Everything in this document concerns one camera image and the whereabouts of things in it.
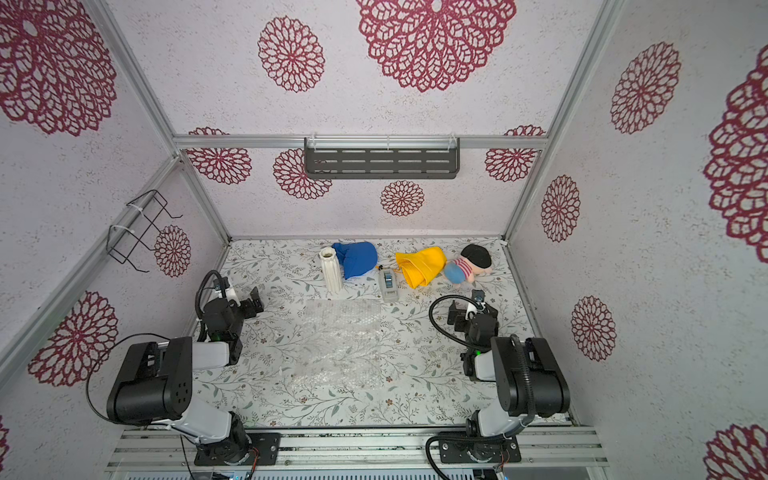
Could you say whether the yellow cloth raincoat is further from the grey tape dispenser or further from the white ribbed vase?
the white ribbed vase

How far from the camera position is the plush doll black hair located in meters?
1.05

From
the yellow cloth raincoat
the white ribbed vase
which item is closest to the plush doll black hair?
the yellow cloth raincoat

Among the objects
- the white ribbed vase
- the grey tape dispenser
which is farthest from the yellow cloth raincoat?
the white ribbed vase

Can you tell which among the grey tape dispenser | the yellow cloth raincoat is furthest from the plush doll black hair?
the grey tape dispenser

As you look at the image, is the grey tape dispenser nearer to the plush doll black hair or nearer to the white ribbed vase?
the white ribbed vase

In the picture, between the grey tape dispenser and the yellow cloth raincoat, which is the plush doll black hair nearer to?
the yellow cloth raincoat

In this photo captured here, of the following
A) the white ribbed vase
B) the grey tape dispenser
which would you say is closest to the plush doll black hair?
the grey tape dispenser

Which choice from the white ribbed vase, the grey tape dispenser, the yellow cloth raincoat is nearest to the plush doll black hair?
the yellow cloth raincoat

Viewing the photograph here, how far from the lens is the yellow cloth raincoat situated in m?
1.04

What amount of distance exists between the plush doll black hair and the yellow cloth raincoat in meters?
0.09

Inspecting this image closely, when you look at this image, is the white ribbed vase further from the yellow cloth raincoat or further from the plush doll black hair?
the plush doll black hair
